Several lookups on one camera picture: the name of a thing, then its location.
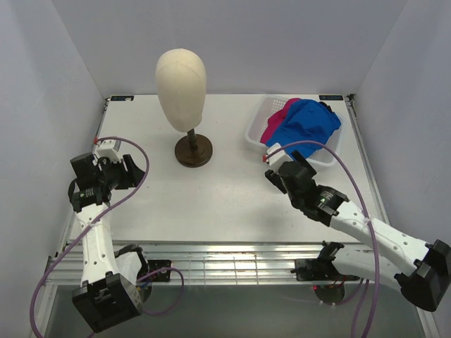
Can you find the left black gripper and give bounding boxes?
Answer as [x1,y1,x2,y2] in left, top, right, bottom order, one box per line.
[97,154,146,190]

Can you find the blue cap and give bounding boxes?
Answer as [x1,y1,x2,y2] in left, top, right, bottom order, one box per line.
[266,99,341,158]

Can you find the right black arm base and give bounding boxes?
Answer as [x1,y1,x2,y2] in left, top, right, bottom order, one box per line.
[290,258,340,282]

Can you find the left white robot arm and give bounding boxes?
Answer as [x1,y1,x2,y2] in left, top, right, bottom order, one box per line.
[68,154,150,333]

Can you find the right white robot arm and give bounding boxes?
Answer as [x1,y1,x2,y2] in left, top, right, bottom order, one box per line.
[264,144,450,312]

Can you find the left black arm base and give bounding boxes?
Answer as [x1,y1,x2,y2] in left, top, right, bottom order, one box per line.
[137,259,172,284]

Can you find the white plastic basket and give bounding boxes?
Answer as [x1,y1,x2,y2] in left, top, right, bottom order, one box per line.
[245,94,346,170]

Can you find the magenta cap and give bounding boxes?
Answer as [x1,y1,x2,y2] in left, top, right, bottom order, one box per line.
[260,98,300,144]

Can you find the dark round wooden stand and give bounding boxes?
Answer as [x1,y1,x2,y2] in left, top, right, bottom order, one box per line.
[175,129,213,168]

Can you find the cream mannequin head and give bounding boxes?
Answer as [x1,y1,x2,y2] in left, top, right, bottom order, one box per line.
[155,49,206,132]

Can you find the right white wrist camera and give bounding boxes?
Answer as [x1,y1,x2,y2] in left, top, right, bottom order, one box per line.
[263,143,292,170]

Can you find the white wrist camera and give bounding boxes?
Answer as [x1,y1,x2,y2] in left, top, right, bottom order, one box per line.
[95,139,122,156]
[263,143,292,170]

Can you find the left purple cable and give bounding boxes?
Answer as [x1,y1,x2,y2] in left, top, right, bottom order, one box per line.
[29,137,185,338]

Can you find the purple cable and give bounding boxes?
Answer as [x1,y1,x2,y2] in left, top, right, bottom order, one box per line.
[29,137,185,338]
[266,139,381,338]

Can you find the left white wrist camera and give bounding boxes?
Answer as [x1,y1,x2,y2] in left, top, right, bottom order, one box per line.
[95,139,122,156]

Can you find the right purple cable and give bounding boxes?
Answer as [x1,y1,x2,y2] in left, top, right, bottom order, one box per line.
[266,139,381,338]

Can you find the aluminium frame rails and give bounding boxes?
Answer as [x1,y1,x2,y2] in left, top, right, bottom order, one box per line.
[35,94,441,338]

